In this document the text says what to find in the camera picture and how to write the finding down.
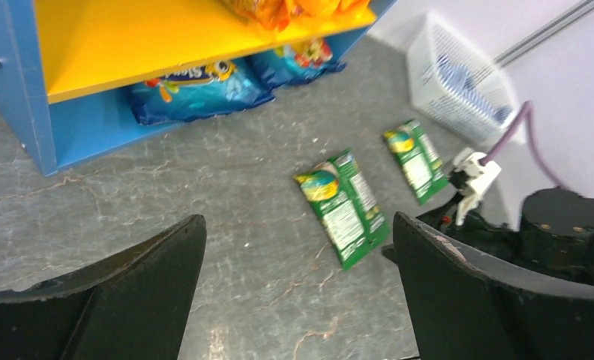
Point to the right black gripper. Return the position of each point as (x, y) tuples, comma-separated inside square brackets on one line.
[(495, 239)]

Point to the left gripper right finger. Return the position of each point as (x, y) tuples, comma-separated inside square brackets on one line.
[(467, 304)]

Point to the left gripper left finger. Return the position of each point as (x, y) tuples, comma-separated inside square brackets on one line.
[(131, 305)]

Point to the green candy bag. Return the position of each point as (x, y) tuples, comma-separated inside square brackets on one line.
[(417, 158), (345, 205)]

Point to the blue candy bag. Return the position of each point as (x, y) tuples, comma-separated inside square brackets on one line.
[(294, 64), (218, 88)]

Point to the orange candy bag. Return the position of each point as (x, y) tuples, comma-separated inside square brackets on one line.
[(272, 15), (324, 9)]

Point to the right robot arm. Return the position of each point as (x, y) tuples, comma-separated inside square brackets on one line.
[(555, 236)]

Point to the blue pink yellow shelf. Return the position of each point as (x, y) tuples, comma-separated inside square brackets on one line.
[(64, 65)]

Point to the orange candy bag on shelf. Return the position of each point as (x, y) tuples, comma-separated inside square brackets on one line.
[(324, 9)]

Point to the blue white striped cloth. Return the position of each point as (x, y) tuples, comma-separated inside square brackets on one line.
[(458, 79)]

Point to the white plastic basket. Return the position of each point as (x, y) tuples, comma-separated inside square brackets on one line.
[(429, 96)]

